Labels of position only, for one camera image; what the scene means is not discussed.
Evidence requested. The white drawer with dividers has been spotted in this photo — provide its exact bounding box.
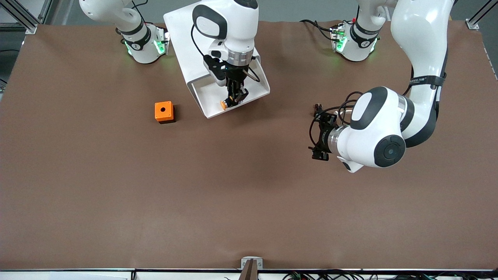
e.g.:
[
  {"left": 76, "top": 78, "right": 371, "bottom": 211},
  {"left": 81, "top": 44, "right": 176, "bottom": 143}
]
[{"left": 187, "top": 69, "right": 271, "bottom": 119}]

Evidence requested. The grey arm base connector plate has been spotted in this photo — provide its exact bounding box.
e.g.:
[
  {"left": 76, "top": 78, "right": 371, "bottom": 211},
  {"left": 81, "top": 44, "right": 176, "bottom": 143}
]
[
  {"left": 330, "top": 23, "right": 348, "bottom": 53},
  {"left": 155, "top": 24, "right": 170, "bottom": 56}
]

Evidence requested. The orange box with round hole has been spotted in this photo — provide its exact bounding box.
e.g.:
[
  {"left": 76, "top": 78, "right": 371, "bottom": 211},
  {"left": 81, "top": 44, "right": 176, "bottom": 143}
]
[{"left": 154, "top": 101, "right": 175, "bottom": 124}]

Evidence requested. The brown table cover mat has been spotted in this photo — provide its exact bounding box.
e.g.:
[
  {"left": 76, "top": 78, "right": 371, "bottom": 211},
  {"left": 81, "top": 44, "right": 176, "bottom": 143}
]
[{"left": 0, "top": 19, "right": 498, "bottom": 271}]

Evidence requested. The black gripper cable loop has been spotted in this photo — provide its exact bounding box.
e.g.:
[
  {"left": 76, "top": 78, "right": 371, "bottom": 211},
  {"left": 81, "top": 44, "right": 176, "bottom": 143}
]
[
  {"left": 335, "top": 91, "right": 364, "bottom": 125},
  {"left": 309, "top": 115, "right": 323, "bottom": 152}
]

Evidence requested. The black base cable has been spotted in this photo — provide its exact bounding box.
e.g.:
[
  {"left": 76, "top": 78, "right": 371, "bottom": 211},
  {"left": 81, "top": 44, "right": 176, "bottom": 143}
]
[{"left": 300, "top": 19, "right": 336, "bottom": 41}]

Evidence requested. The black cable bundle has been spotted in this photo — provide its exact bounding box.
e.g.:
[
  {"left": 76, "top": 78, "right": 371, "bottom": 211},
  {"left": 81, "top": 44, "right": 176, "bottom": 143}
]
[{"left": 282, "top": 270, "right": 498, "bottom": 280}]

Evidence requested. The grey table edge bracket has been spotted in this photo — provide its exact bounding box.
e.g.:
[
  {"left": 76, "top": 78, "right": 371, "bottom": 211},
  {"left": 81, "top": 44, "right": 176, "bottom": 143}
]
[{"left": 240, "top": 256, "right": 263, "bottom": 280}]

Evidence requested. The aluminium frame profile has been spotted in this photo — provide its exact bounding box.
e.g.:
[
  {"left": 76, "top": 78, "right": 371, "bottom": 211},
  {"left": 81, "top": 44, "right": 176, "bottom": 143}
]
[
  {"left": 465, "top": 0, "right": 498, "bottom": 31},
  {"left": 0, "top": 0, "right": 39, "bottom": 35},
  {"left": 38, "top": 0, "right": 54, "bottom": 25}
]

